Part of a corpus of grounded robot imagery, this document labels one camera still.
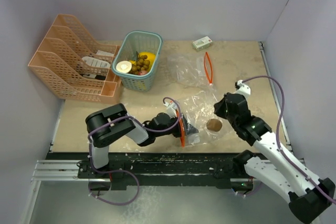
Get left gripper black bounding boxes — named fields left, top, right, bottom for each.
left=155, top=113, right=198, bottom=138

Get brown fake mushroom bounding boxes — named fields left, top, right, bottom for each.
left=206, top=119, right=223, bottom=132

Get clear bag of mushrooms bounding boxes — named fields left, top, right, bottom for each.
left=178, top=91, right=230, bottom=147

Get clear zip bag red seal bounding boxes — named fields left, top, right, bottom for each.
left=167, top=52, right=214, bottom=89

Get pink fake mushroom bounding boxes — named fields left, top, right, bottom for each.
left=138, top=70, right=148, bottom=76

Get brown longan fruit cluster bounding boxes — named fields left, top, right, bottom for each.
left=130, top=52, right=151, bottom=75

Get beige fake mushroom slice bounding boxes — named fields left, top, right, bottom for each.
left=115, top=61, right=133, bottom=73

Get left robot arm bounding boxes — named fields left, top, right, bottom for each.
left=85, top=102, right=199, bottom=178

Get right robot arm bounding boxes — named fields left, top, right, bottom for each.
left=214, top=93, right=335, bottom=223

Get small green white box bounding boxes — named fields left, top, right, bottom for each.
left=192, top=36, right=213, bottom=51

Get teal plastic basket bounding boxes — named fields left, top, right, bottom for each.
left=111, top=30, right=163, bottom=91

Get white papers in organizer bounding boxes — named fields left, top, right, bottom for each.
left=81, top=50, right=114, bottom=80

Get orange mesh file organizer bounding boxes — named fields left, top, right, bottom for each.
left=28, top=14, right=121, bottom=104

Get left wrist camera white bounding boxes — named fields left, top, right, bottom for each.
left=164, top=101, right=178, bottom=118

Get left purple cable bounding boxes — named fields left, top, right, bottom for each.
left=87, top=96, right=183, bottom=162

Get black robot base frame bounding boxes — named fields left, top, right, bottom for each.
left=77, top=153, right=258, bottom=192

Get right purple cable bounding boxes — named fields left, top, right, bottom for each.
left=241, top=75, right=336, bottom=205

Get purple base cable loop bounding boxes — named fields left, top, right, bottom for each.
left=87, top=168, right=141, bottom=206

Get aluminium rail frame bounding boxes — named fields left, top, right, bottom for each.
left=31, top=41, right=321, bottom=224

